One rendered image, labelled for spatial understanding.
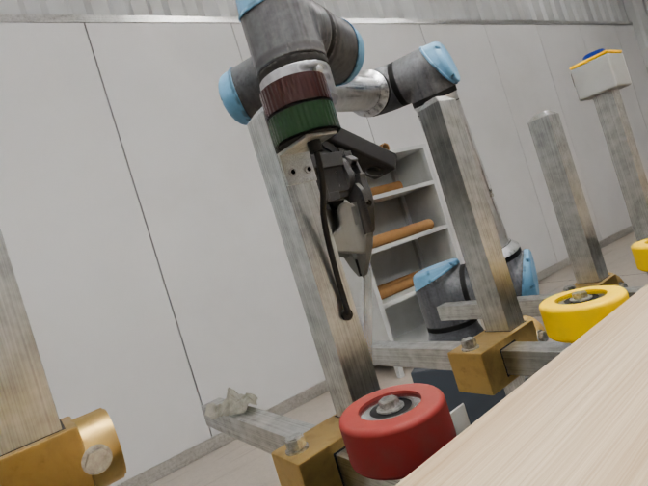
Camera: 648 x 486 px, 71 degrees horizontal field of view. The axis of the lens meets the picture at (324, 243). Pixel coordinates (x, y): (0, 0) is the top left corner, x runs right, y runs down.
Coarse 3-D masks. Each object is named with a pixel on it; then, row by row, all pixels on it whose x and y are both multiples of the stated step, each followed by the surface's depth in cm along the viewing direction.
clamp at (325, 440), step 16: (336, 416) 44; (320, 432) 41; (336, 432) 40; (320, 448) 38; (336, 448) 39; (288, 464) 38; (304, 464) 37; (320, 464) 38; (336, 464) 38; (288, 480) 39; (304, 480) 36; (320, 480) 37; (336, 480) 38
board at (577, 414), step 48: (624, 336) 34; (528, 384) 31; (576, 384) 29; (624, 384) 27; (480, 432) 27; (528, 432) 25; (576, 432) 24; (624, 432) 23; (432, 480) 23; (480, 480) 22; (528, 480) 21; (576, 480) 20; (624, 480) 19
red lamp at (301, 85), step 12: (300, 72) 37; (312, 72) 37; (276, 84) 37; (288, 84) 37; (300, 84) 37; (312, 84) 37; (324, 84) 38; (264, 96) 38; (276, 96) 37; (288, 96) 37; (300, 96) 37; (312, 96) 37; (324, 96) 38; (264, 108) 39; (276, 108) 37
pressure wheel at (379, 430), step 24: (408, 384) 36; (360, 408) 34; (384, 408) 33; (408, 408) 33; (432, 408) 31; (360, 432) 30; (384, 432) 30; (408, 432) 29; (432, 432) 30; (360, 456) 31; (384, 456) 30; (408, 456) 29
